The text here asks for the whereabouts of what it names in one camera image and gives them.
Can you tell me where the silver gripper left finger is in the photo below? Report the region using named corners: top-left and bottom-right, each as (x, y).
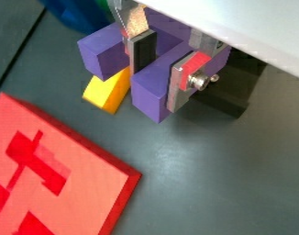
top-left (107, 0), bottom-right (158, 74)

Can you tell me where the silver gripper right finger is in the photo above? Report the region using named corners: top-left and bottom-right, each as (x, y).
top-left (167, 28), bottom-right (228, 113)

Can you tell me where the purple U-shaped block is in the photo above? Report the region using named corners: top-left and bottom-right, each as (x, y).
top-left (76, 6), bottom-right (232, 124)

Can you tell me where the black angle fixture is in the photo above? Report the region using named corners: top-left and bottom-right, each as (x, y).
top-left (192, 49), bottom-right (269, 119)

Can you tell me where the red puzzle board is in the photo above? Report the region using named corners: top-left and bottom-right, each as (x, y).
top-left (0, 94), bottom-right (142, 235)

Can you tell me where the green zigzag block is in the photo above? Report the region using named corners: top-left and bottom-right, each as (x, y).
top-left (95, 0), bottom-right (111, 14)

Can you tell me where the blue U-shaped block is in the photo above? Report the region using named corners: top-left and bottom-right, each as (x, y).
top-left (39, 0), bottom-right (114, 34)

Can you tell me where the yellow long bar block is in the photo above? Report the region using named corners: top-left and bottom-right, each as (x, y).
top-left (83, 67), bottom-right (130, 115)

